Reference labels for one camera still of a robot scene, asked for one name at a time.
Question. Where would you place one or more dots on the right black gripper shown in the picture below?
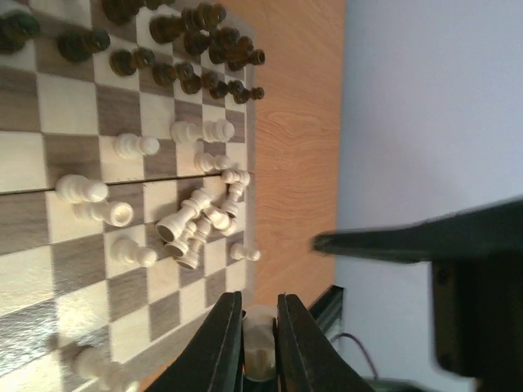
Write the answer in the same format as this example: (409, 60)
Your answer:
(476, 257)

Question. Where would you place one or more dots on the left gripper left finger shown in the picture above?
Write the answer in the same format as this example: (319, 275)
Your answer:
(213, 359)

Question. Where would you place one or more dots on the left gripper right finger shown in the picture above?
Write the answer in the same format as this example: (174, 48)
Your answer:
(306, 359)

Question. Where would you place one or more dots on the white knight chess piece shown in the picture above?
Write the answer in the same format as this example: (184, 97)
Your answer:
(259, 343)

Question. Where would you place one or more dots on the pile of white pieces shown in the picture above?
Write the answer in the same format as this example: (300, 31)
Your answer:
(187, 230)

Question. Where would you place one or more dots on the white pawn mid board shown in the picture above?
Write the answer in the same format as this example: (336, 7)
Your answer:
(128, 251)

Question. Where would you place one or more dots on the wooden chess board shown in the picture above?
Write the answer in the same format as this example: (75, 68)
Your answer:
(61, 290)

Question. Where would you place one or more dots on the dark chess pieces row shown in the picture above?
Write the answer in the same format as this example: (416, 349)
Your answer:
(41, 56)

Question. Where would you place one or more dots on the white bishop bottom row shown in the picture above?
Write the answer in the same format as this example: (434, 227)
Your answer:
(238, 252)

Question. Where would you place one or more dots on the white pawn near corner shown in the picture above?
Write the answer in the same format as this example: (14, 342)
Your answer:
(91, 363)

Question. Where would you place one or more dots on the white rook piece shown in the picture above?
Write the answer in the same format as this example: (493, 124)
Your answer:
(117, 214)

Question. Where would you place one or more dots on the white pawn beside rook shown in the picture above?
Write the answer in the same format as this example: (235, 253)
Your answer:
(79, 189)

